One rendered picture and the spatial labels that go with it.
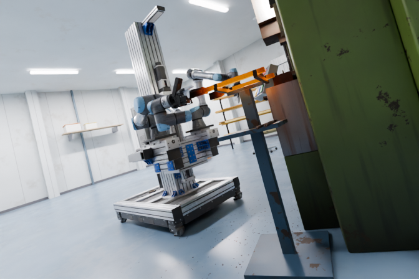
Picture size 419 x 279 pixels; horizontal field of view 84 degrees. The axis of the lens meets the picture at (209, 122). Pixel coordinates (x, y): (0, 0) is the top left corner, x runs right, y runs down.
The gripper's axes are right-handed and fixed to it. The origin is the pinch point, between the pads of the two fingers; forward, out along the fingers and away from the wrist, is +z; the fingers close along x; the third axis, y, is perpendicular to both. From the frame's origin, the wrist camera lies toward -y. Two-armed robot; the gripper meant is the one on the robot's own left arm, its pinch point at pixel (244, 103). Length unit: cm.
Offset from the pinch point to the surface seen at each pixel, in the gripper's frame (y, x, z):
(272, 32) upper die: -63, 32, -35
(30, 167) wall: 849, 89, -24
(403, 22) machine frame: -128, 53, -3
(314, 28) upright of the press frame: -98, 61, -16
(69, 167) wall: 850, -20, 6
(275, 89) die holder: -62, 49, 4
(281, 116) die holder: -62, 49, 22
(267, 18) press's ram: -64, 37, -44
